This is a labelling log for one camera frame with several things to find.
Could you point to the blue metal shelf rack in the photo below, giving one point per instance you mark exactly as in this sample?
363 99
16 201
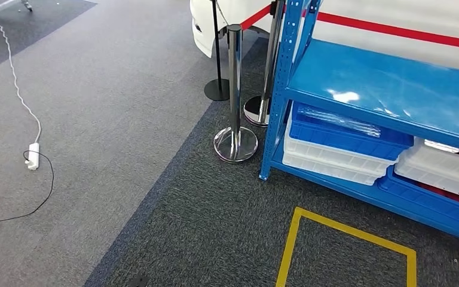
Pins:
372 87

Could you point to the black pole stand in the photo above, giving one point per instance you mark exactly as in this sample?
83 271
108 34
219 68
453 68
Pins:
215 91

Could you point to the blue plastic bin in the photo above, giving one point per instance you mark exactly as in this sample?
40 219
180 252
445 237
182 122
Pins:
332 140
423 206

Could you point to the yellow floor tape square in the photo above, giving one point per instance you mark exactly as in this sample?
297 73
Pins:
289 249

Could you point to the red barrier belt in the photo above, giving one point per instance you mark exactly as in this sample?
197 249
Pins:
255 17
392 31

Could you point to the white car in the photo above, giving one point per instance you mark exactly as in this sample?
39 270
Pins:
229 12

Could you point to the white power strip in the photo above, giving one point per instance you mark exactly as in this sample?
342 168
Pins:
33 156

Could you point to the red item in bin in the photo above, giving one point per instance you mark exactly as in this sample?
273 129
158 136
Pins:
447 194

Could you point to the chrome stanchion post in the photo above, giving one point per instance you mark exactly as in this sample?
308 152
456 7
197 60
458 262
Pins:
255 111
235 142

